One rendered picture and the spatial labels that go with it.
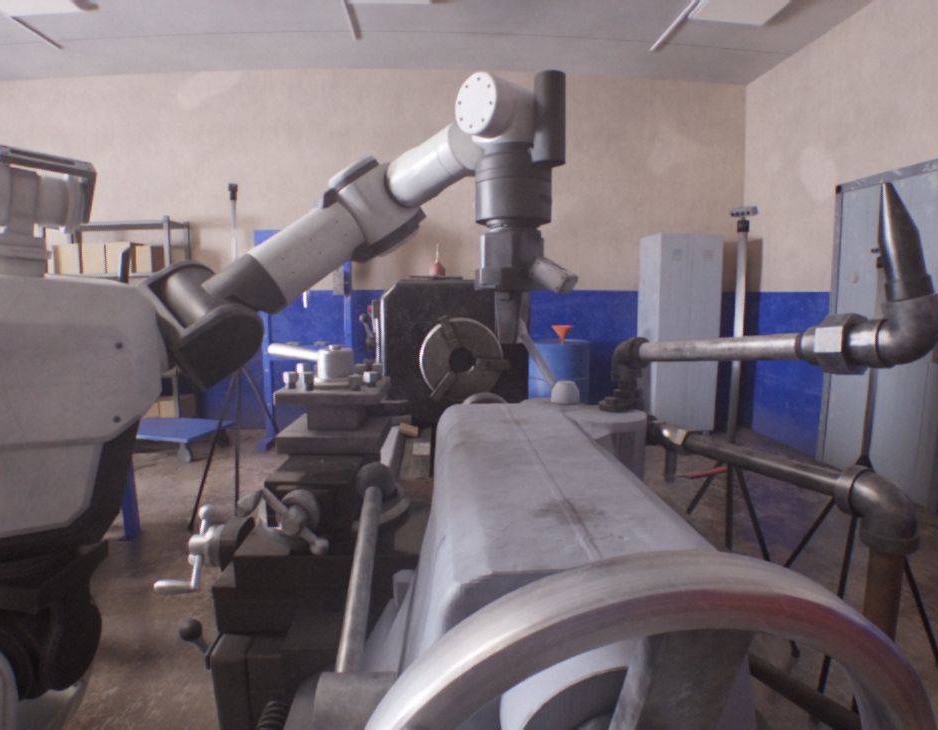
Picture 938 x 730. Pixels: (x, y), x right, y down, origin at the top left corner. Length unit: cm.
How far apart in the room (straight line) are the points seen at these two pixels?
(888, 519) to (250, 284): 69
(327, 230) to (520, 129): 31
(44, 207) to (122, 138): 540
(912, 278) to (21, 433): 73
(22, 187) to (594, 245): 495
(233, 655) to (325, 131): 492
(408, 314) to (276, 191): 373
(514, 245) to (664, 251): 442
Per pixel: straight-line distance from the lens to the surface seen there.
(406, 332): 177
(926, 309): 41
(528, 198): 59
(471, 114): 61
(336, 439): 85
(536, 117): 61
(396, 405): 96
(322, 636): 72
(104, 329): 62
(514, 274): 57
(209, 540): 98
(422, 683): 18
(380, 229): 77
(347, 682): 34
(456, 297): 177
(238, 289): 73
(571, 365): 452
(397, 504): 88
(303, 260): 75
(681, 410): 516
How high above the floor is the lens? 128
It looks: 7 degrees down
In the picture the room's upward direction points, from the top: straight up
